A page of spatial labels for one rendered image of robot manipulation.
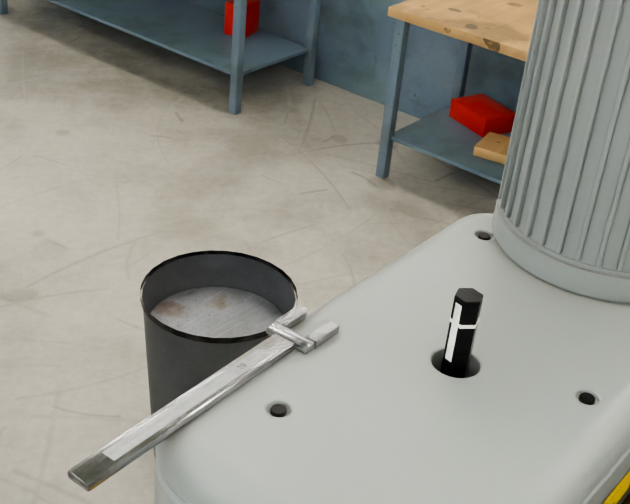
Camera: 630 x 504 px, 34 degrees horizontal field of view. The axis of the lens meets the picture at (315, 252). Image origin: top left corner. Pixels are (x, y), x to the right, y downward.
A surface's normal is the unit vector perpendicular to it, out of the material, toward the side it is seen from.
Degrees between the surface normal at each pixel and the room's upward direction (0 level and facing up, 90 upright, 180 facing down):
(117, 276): 0
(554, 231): 90
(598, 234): 90
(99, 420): 0
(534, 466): 0
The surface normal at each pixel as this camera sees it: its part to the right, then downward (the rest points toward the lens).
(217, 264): 0.11, 0.47
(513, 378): 0.09, -0.85
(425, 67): -0.62, 0.36
